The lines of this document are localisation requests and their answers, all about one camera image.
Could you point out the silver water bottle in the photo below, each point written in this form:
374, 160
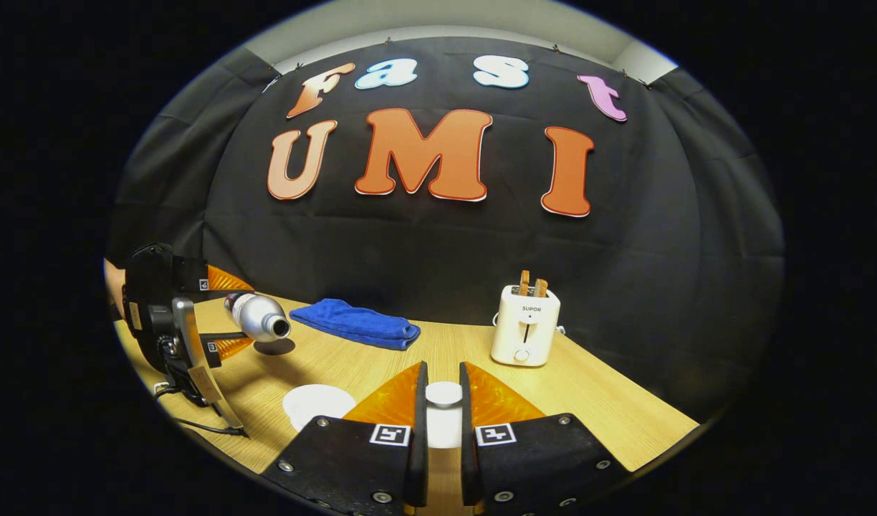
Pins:
256, 315

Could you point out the brown toast slice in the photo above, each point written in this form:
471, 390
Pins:
525, 282
540, 287

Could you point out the white toaster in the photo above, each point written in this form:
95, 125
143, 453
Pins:
526, 326

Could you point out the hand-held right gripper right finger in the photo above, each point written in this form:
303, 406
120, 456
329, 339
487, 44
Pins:
468, 444

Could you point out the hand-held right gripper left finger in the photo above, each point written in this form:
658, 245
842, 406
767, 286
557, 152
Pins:
418, 444

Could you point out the black backdrop cloth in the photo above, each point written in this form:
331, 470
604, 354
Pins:
410, 251

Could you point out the blue folded towel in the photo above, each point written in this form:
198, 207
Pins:
356, 326

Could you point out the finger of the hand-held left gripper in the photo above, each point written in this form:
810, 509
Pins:
208, 344
191, 276

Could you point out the white teacup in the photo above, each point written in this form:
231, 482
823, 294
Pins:
313, 405

